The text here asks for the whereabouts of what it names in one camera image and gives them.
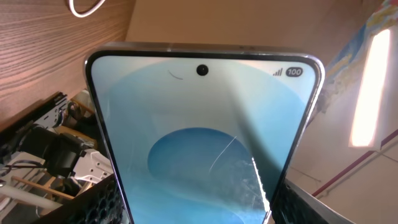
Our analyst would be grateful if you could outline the white power strip cord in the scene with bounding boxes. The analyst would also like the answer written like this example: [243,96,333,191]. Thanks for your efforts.
[68,0,106,18]

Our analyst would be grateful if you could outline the ceiling fluorescent light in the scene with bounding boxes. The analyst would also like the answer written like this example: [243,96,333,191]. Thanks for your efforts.
[349,29,391,148]

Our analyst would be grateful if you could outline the Galaxy S25 smartphone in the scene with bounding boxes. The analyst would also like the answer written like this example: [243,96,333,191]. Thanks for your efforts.
[84,42,325,223]

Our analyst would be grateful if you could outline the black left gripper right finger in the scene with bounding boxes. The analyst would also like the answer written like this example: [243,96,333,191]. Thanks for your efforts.
[272,179,354,224]

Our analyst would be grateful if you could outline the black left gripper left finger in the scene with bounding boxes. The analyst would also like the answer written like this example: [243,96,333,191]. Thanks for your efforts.
[33,175,127,224]

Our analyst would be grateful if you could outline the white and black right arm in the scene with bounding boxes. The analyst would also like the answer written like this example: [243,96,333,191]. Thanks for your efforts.
[1,92,113,218]

